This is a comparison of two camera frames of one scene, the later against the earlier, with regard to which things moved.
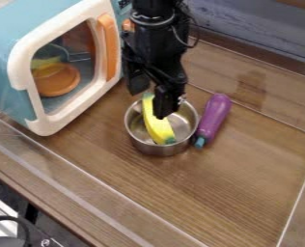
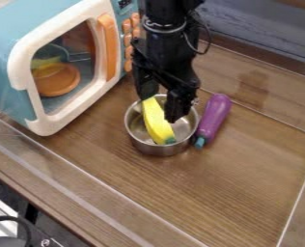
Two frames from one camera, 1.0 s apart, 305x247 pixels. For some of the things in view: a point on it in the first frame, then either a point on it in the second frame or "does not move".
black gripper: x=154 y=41 to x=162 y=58
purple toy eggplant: x=213 y=119 does not move
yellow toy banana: x=158 y=124 does not move
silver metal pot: x=183 y=122 does not move
